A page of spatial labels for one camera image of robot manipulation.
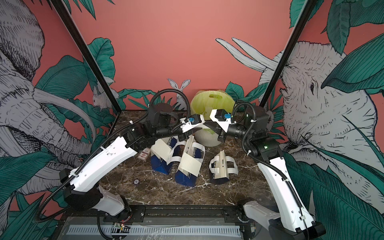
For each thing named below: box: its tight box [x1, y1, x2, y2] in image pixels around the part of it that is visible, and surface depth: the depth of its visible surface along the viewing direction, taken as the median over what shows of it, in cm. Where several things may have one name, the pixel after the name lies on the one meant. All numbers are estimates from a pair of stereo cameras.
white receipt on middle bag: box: [178, 152, 202, 177], surface depth 69 cm
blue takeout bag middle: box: [174, 135, 206, 188], surface depth 72 cm
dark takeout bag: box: [209, 150, 239, 185], surface depth 69 cm
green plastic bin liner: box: [190, 90, 236, 121], surface depth 95 cm
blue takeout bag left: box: [150, 136, 187, 175], surface depth 76 cm
